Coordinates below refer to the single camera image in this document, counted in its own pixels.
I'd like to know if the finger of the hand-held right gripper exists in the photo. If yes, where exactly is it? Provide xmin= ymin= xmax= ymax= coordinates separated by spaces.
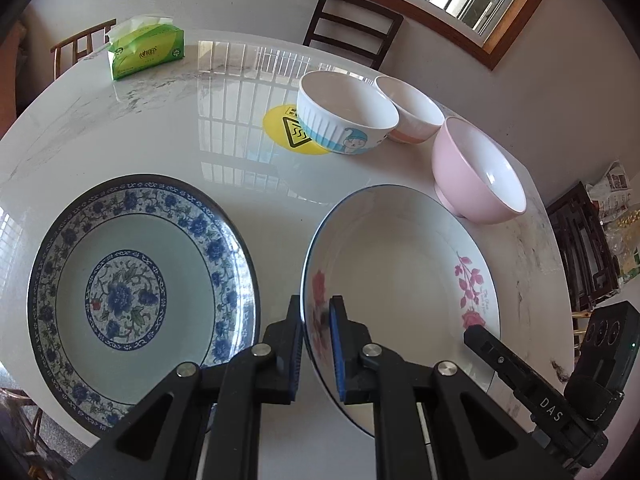
xmin=463 ymin=326 xmax=568 ymax=427

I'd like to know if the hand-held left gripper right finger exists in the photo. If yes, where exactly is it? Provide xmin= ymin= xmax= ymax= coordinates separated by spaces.
xmin=327 ymin=296 xmax=573 ymax=480

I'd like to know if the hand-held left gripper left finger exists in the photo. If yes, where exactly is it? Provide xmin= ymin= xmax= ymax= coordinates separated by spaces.
xmin=67 ymin=294 xmax=305 ymax=480

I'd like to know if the white plate with pink flowers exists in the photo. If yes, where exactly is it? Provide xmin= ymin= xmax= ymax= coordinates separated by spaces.
xmin=300 ymin=185 xmax=501 ymax=436

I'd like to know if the blue floral patterned plate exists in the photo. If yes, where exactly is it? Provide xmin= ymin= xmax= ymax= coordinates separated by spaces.
xmin=27 ymin=175 xmax=261 ymax=438

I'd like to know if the ribbed white cartoon bowl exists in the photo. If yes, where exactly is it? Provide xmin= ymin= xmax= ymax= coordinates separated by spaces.
xmin=296 ymin=71 xmax=400 ymax=155

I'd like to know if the white bowl with pink base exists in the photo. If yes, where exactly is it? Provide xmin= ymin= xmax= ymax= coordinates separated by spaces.
xmin=375 ymin=76 xmax=446 ymax=144

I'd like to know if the clear bag with yellow contents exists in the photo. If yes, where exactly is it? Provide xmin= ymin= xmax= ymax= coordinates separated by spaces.
xmin=605 ymin=210 xmax=640 ymax=281

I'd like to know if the dark carved wooden furniture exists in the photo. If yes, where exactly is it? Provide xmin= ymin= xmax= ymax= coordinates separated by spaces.
xmin=545 ymin=182 xmax=623 ymax=311

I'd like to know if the crumpled newspaper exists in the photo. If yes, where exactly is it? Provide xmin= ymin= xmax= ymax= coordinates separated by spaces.
xmin=587 ymin=160 xmax=640 ymax=226

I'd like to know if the round yellow warning sticker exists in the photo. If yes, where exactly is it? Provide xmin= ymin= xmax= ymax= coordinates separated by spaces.
xmin=263 ymin=104 xmax=333 ymax=155

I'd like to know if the dark wooden chair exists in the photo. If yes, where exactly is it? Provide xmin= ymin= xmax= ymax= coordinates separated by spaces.
xmin=303 ymin=0 xmax=405 ymax=68

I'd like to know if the green tissue pack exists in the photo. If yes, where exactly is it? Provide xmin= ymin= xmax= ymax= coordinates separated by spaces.
xmin=105 ymin=16 xmax=185 ymax=82

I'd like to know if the light wooden chair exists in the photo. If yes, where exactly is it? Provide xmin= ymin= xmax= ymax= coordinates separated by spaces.
xmin=50 ymin=19 xmax=117 ymax=81

